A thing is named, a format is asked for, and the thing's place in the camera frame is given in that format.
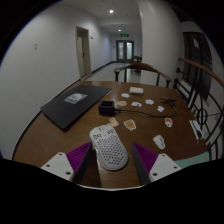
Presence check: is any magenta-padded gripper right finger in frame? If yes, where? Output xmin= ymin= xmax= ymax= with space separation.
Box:
xmin=131 ymin=142 xmax=183 ymax=186

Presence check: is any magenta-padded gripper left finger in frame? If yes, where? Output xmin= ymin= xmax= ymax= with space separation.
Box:
xmin=40 ymin=141 xmax=97 ymax=184

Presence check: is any white honeycomb computer mouse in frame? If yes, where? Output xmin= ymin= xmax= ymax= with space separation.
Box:
xmin=89 ymin=124 xmax=129 ymax=172

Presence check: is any red and white sticker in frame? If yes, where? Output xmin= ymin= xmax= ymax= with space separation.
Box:
xmin=164 ymin=117 xmax=174 ymax=129

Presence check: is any black closed laptop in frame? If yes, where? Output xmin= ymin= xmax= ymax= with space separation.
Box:
xmin=39 ymin=83 xmax=113 ymax=132

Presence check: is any small black box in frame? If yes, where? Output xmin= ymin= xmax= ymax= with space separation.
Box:
xmin=97 ymin=100 xmax=117 ymax=117

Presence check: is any black key bunch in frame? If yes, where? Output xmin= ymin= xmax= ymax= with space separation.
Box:
xmin=159 ymin=96 xmax=178 ymax=107

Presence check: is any black railing with wooden handrail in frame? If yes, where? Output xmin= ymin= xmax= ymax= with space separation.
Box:
xmin=172 ymin=56 xmax=224 ymax=162

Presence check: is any wooden armchair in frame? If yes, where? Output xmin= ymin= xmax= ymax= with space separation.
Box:
xmin=113 ymin=62 xmax=172 ymax=88

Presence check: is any white side door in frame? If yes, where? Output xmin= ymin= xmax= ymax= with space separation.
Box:
xmin=75 ymin=26 xmax=93 ymax=79

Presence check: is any dark window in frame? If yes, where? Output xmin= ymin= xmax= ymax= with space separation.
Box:
xmin=181 ymin=31 xmax=214 ymax=100

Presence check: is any glass double door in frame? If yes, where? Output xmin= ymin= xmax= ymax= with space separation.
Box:
xmin=115 ymin=40 xmax=135 ymax=63

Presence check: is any black cable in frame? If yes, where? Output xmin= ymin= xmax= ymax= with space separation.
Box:
xmin=114 ymin=105 xmax=178 ymax=119

